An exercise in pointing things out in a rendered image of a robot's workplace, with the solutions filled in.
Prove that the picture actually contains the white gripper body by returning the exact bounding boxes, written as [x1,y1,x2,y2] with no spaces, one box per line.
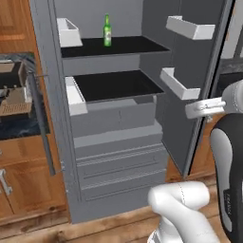
[184,96,227,121]

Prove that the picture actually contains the white fridge door bin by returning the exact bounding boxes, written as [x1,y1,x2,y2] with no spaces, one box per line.
[56,17,84,48]
[65,76,89,117]
[159,66,202,102]
[165,15,216,41]

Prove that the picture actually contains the grey fridge door plain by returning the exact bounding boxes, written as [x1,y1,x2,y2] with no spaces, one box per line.
[140,0,237,178]

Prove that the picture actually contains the grey fridge crisper drawer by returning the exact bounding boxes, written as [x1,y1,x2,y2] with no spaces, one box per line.
[73,121,164,159]
[69,96,158,139]

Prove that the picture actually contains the black fridge shelf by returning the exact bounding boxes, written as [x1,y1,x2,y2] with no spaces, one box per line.
[60,35,172,59]
[72,69,165,103]

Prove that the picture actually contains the grey fridge freezer drawer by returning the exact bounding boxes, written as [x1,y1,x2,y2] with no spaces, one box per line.
[75,143,169,202]

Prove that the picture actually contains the grey fridge body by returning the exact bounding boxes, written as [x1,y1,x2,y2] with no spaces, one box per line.
[47,0,172,224]

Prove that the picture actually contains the green beer bottle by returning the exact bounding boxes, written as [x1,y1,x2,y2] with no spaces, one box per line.
[103,13,113,47]

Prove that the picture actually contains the beige small appliance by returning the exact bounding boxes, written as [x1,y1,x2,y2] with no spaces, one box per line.
[0,61,33,119]

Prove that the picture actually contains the wooden kitchen cupboards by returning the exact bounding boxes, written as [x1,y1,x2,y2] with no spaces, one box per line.
[0,0,70,228]

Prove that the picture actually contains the grey fridge door handle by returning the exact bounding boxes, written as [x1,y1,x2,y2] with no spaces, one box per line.
[28,71,57,177]

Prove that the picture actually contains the grey fridge door with handle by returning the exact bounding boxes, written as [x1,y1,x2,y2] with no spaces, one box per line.
[28,0,80,224]

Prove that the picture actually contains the silver cupboard handle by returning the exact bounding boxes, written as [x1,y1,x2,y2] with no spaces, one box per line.
[0,168,14,196]

